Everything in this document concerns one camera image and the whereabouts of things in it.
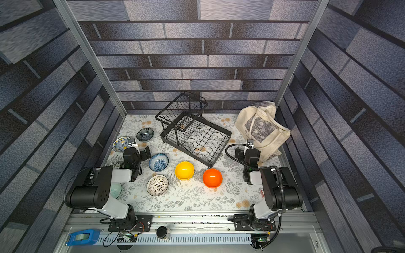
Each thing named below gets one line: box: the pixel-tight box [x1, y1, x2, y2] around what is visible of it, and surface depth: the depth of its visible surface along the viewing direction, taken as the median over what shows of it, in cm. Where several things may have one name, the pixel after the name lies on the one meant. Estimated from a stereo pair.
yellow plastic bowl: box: [174, 161, 195, 181], surface depth 91 cm
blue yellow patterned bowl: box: [112, 136, 131, 153], surface depth 102 cm
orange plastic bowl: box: [202, 168, 224, 189], surface depth 87 cm
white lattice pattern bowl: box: [146, 174, 169, 197], surface depth 85 cm
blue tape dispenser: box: [65, 228, 101, 247], surface depth 68 cm
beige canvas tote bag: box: [234, 101, 291, 164], surface depth 99 cm
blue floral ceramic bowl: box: [148, 152, 170, 172], surface depth 94 cm
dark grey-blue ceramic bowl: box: [136, 127, 155, 142], surface depth 106 cm
